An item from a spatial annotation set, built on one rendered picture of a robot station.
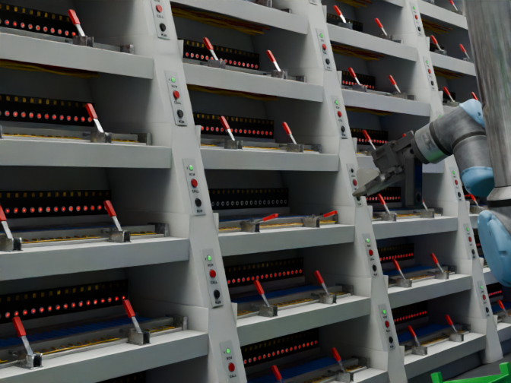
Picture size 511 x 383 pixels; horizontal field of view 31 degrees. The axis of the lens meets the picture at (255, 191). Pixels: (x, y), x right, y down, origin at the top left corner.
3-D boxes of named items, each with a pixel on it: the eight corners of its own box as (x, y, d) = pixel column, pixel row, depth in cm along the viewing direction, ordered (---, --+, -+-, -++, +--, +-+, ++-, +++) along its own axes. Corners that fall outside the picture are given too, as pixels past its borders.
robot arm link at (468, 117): (482, 123, 200) (469, 88, 205) (435, 150, 207) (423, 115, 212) (503, 137, 206) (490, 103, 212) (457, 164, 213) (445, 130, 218)
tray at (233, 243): (354, 242, 247) (355, 207, 246) (217, 257, 197) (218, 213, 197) (292, 236, 258) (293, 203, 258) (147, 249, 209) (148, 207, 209)
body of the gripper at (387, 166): (382, 154, 226) (421, 131, 219) (396, 185, 223) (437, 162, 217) (367, 153, 219) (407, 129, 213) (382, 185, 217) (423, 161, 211)
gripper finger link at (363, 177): (345, 178, 226) (376, 160, 222) (354, 200, 224) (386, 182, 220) (340, 178, 223) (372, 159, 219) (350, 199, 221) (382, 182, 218)
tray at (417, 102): (430, 116, 309) (431, 75, 309) (340, 104, 260) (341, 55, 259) (376, 117, 321) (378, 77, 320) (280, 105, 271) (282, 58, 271)
